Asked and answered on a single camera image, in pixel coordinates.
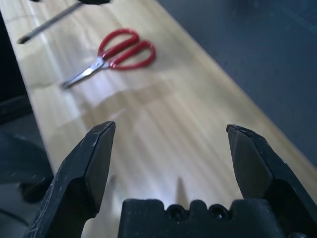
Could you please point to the grey metal pegboard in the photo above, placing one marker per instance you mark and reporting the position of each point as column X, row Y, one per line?
column 247, row 49

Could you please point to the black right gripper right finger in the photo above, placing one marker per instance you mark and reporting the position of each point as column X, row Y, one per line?
column 267, row 173

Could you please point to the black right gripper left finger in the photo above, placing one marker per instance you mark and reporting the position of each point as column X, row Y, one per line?
column 74, row 178

